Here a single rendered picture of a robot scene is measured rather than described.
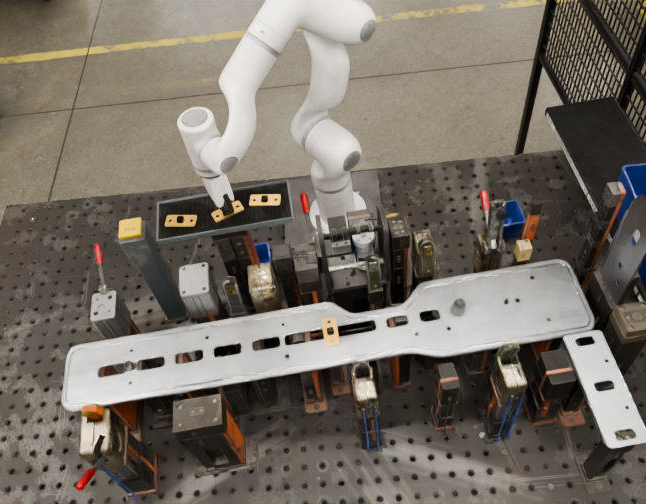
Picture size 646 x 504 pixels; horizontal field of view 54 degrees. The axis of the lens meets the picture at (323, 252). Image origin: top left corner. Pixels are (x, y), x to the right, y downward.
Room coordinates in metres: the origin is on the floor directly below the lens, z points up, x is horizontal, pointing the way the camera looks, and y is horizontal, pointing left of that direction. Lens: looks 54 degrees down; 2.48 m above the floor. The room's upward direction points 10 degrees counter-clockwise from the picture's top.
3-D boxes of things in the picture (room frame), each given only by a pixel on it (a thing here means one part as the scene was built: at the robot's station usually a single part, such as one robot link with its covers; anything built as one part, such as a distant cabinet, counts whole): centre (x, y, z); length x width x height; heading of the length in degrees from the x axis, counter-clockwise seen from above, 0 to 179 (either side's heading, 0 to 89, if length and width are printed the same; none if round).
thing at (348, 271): (1.01, -0.08, 0.94); 0.18 x 0.13 x 0.49; 90
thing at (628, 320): (0.67, -0.73, 0.88); 0.08 x 0.08 x 0.36; 0
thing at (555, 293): (0.79, 0.04, 1.00); 1.38 x 0.22 x 0.02; 90
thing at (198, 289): (0.97, 0.34, 0.90); 0.13 x 0.10 x 0.41; 0
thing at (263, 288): (0.96, 0.18, 0.89); 0.13 x 0.11 x 0.38; 0
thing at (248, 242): (1.14, 0.25, 0.92); 0.10 x 0.08 x 0.45; 90
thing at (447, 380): (0.63, -0.26, 0.84); 0.11 x 0.08 x 0.29; 0
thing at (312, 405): (0.80, 0.10, 0.84); 0.17 x 0.06 x 0.29; 0
